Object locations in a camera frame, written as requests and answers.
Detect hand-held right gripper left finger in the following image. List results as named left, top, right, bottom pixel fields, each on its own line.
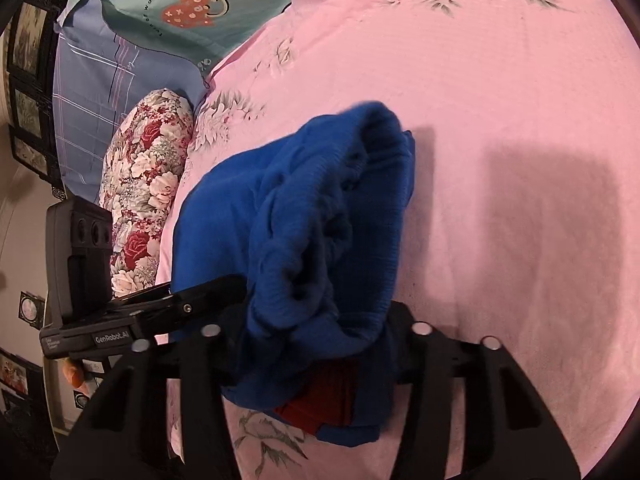
left=50, top=305, right=251, bottom=480

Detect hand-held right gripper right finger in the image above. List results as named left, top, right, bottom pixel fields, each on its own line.
left=385, top=302, right=583, bottom=480

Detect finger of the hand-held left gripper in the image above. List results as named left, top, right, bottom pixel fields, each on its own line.
left=107, top=282, right=174, bottom=309
left=135, top=274, right=249, bottom=345

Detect blue and red sweatshirt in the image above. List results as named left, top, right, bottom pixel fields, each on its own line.
left=170, top=101, right=417, bottom=447

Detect person's left hand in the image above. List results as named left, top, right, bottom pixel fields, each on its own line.
left=62, top=360, right=87, bottom=389

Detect red white floral bolster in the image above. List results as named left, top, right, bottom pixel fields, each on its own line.
left=99, top=88, right=195, bottom=298

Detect blue plaid pillow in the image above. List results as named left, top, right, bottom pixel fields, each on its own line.
left=52, top=0, right=211, bottom=206

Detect dark framed picture panel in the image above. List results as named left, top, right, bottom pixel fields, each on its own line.
left=4, top=0, right=68, bottom=198

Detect pink floral bedsheet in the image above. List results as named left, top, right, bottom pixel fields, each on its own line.
left=155, top=0, right=636, bottom=480

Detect small framed wall pictures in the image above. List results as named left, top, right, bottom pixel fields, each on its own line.
left=0, top=349, right=47, bottom=413

